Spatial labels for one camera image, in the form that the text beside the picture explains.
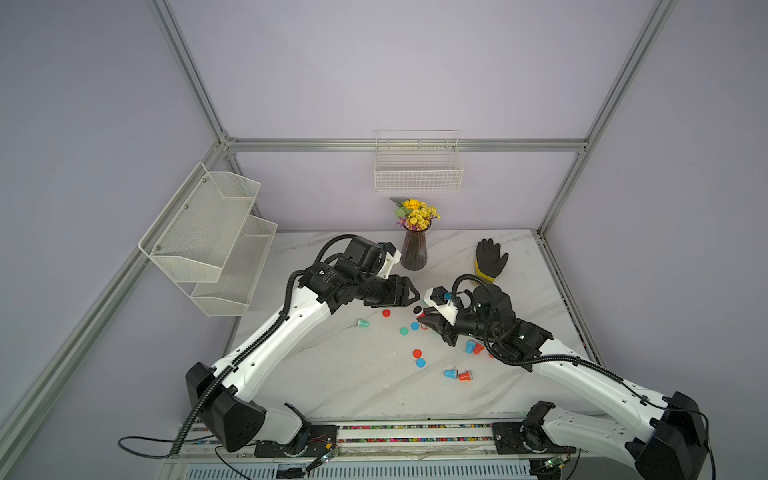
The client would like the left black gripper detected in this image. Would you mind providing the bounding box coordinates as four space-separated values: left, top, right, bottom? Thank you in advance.
356 275 419 311

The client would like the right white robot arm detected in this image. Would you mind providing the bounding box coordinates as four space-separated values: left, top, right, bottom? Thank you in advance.
419 275 716 479

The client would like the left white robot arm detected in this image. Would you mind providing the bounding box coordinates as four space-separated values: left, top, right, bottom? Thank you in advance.
171 234 420 454

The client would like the dark glass vase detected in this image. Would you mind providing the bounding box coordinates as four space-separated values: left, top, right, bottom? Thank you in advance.
400 230 428 271

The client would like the yellow flower bouquet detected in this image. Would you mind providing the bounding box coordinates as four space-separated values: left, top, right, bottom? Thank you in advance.
391 198 441 232

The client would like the black yellow work glove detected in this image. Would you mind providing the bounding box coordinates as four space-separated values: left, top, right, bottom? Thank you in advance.
475 238 509 283

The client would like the lower white mesh shelf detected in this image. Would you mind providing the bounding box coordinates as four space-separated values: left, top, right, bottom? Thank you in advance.
191 215 278 317

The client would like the white mesh shelf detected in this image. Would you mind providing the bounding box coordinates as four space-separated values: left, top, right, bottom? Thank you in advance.
191 215 278 317
138 163 261 283

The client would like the upper white mesh shelf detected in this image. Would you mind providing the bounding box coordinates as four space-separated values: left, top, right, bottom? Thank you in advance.
138 163 261 283

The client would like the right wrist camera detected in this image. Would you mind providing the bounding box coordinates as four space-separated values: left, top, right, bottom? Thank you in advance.
423 286 458 326

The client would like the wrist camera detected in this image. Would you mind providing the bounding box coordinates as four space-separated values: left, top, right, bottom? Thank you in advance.
423 286 458 326
377 242 401 279

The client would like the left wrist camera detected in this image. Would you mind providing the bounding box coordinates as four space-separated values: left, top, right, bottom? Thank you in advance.
377 242 401 279

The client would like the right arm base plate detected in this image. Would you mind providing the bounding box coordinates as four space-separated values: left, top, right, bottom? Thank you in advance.
491 422 577 455

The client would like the white wire wall basket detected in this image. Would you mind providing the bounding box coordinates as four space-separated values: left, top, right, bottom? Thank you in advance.
374 129 464 194

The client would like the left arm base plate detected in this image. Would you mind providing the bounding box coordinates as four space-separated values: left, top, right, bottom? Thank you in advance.
253 424 339 458

